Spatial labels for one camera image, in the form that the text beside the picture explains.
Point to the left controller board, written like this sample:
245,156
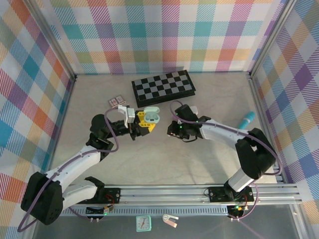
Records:
94,211

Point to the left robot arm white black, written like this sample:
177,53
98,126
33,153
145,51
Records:
74,161

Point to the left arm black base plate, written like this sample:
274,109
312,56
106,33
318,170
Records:
113,193

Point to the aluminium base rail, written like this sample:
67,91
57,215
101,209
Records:
162,195

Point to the controller board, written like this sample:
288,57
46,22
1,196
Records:
236,210
94,211

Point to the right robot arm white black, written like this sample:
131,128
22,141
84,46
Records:
219,132

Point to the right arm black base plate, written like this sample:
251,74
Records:
216,194

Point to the perforated metal strip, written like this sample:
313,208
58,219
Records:
162,211

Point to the white pink small tool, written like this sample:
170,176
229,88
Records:
166,217

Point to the aluminium side rail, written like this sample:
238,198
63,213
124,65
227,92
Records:
260,99
67,104

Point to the black silver chessboard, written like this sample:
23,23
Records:
162,87

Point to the right controller board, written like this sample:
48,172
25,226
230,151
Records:
236,210

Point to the playing cards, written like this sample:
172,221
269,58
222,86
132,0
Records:
115,100

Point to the aluminium frame post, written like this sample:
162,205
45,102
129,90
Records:
53,42
270,37

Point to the teal blue cylinder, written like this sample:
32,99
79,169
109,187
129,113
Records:
248,119

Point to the teal square clock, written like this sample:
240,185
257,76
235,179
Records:
143,222

